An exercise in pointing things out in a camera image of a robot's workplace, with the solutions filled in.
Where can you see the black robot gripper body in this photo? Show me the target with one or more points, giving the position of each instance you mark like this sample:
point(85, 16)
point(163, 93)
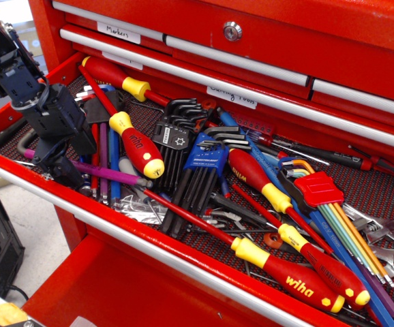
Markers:
point(52, 120)

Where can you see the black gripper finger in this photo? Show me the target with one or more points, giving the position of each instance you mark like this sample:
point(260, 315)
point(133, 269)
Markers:
point(81, 137)
point(50, 156)

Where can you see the violet long Allen key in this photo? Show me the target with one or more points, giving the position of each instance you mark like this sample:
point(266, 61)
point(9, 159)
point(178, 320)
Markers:
point(97, 171)

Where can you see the black torx key set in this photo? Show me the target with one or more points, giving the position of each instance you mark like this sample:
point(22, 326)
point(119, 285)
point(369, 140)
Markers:
point(174, 135)

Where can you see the blue holder hex key set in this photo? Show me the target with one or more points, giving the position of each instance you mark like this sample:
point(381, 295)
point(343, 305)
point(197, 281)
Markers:
point(205, 165)

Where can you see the rainbow hex key set red holder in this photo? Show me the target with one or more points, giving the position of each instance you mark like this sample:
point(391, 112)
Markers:
point(318, 190)

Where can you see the long blue Allen key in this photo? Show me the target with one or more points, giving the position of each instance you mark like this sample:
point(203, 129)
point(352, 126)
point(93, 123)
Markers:
point(381, 304)

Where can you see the colored hex keys black holder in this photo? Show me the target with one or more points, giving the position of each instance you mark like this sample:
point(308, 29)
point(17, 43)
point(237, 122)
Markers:
point(98, 118)

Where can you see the blue metal pen screwdriver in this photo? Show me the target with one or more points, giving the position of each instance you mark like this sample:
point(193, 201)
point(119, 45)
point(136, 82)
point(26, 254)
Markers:
point(86, 187)

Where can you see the black pen tool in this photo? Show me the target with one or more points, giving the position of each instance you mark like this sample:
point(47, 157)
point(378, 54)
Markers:
point(7, 133)

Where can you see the red yellow screwdriver centre left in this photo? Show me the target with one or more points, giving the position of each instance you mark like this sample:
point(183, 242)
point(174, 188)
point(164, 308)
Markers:
point(140, 149)

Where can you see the red yellow screwdriver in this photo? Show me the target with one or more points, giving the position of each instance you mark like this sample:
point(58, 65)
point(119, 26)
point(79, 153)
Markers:
point(301, 282)
point(336, 275)
point(248, 170)
point(106, 72)
point(140, 149)

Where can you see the red yellow screwdriver back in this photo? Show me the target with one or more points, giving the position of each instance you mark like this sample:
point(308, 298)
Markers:
point(106, 72)

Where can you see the white Markers label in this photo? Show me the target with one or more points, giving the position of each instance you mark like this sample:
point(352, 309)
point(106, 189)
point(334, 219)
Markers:
point(118, 32)

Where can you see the white cutting tools label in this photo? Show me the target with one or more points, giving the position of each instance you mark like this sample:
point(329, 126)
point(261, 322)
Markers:
point(231, 97)

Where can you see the red yellow screwdriver middle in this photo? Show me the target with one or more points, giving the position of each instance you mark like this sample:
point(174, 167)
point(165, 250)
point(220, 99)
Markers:
point(248, 170)

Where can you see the silver cabinet lock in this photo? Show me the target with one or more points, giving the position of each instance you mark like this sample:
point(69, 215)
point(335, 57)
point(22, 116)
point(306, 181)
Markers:
point(232, 31)

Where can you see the open red drawer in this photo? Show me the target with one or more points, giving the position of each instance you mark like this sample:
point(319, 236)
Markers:
point(124, 273)

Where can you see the black red precision screwdriver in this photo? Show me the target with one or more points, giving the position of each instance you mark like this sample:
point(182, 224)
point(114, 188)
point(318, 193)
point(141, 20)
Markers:
point(268, 145)

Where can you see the red tool chest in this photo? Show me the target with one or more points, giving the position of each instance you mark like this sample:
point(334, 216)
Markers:
point(344, 48)

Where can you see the red yellow screwdriver front right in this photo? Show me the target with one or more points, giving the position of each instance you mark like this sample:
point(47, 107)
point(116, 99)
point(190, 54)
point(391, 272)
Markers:
point(336, 275)

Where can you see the silver adjustable wrench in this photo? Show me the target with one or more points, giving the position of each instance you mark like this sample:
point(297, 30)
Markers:
point(379, 234)

